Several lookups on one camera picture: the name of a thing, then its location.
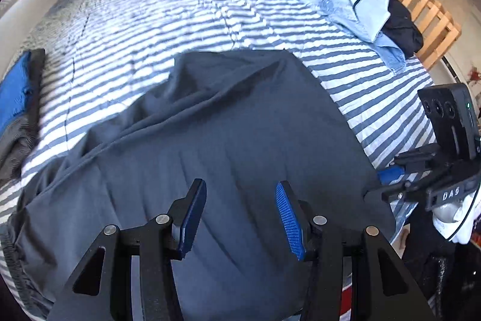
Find person's black clothing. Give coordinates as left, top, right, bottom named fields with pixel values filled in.
left=404, top=208, right=481, bottom=321

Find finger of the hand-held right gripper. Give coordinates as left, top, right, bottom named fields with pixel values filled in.
left=381, top=175, right=446, bottom=203
left=377, top=144, right=443, bottom=185

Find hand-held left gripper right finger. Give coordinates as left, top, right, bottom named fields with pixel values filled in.
left=275, top=181, right=437, bottom=321

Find blue white striped quilt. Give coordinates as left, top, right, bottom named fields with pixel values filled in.
left=0, top=0, right=437, bottom=321

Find blue folded cloth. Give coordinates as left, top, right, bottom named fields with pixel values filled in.
left=0, top=52, right=32, bottom=136

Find person's right hand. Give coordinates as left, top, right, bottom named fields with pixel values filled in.
left=431, top=189, right=481, bottom=244

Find black garment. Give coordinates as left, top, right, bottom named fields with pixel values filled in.
left=381, top=0, right=424, bottom=59

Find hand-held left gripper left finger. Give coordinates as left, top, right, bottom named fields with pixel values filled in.
left=47, top=178, right=208, bottom=321

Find grey folded cloth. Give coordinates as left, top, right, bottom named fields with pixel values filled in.
left=0, top=48, right=46, bottom=181

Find navy pants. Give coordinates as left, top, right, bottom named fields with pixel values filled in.
left=8, top=50, right=395, bottom=321

